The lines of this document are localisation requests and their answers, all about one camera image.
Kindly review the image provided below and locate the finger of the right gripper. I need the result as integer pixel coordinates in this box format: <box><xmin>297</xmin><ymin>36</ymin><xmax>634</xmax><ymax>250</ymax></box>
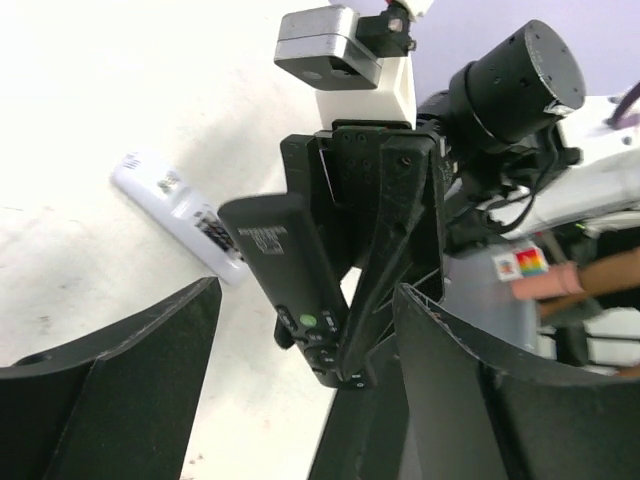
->
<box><xmin>274</xmin><ymin>307</ymin><xmax>298</xmax><ymax>350</ymax></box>

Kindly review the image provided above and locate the battery in remote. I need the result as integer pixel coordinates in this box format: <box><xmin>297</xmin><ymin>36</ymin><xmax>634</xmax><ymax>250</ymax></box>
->
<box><xmin>196</xmin><ymin>212</ymin><xmax>236</xmax><ymax>252</ymax></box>

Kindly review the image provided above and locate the black remote control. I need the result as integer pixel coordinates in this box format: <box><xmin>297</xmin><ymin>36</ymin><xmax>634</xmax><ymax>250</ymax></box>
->
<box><xmin>218</xmin><ymin>193</ymin><xmax>377</xmax><ymax>390</ymax></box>

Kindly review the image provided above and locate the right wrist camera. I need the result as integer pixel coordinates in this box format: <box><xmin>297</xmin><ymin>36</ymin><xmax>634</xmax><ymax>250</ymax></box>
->
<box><xmin>274</xmin><ymin>1</ymin><xmax>432</xmax><ymax>130</ymax></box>

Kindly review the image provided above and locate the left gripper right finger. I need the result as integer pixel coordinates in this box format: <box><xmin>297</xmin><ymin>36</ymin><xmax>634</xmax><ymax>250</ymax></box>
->
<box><xmin>393</xmin><ymin>284</ymin><xmax>639</xmax><ymax>480</ymax></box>

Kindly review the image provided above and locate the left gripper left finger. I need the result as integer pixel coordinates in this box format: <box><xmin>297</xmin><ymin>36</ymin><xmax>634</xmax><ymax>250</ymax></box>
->
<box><xmin>1</xmin><ymin>277</ymin><xmax>222</xmax><ymax>480</ymax></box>

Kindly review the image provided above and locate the white remote control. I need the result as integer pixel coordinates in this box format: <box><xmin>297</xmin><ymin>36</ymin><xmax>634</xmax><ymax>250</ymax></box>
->
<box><xmin>111</xmin><ymin>150</ymin><xmax>249</xmax><ymax>285</ymax></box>

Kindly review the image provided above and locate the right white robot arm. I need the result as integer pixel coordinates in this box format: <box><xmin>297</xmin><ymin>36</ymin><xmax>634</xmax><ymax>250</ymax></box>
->
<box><xmin>268</xmin><ymin>7</ymin><xmax>585</xmax><ymax>387</ymax></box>

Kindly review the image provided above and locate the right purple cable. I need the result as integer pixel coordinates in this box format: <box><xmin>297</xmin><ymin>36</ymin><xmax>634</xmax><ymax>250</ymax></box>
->
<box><xmin>612</xmin><ymin>79</ymin><xmax>640</xmax><ymax>129</ymax></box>

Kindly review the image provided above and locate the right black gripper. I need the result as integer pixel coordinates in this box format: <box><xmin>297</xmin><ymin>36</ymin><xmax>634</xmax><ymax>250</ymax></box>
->
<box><xmin>280</xmin><ymin>121</ymin><xmax>448</xmax><ymax>381</ymax></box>

